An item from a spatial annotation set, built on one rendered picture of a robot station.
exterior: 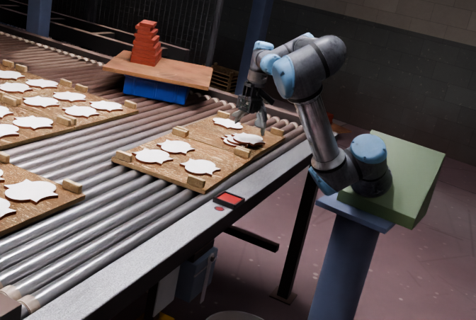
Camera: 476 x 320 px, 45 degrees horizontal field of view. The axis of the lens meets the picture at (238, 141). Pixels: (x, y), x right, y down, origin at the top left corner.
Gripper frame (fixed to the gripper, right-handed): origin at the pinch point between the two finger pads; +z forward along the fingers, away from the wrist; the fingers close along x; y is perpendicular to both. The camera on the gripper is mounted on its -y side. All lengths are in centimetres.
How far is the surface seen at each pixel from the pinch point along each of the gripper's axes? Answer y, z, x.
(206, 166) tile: 36.2, 5.3, 13.8
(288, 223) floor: -134, 100, -57
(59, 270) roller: 108, 9, 42
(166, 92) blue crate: -8, 3, -61
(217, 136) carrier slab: 6.4, 6.2, -10.8
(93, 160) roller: 66, 8, -9
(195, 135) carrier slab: 14.7, 6.2, -14.6
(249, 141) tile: 2.6, 3.3, 3.2
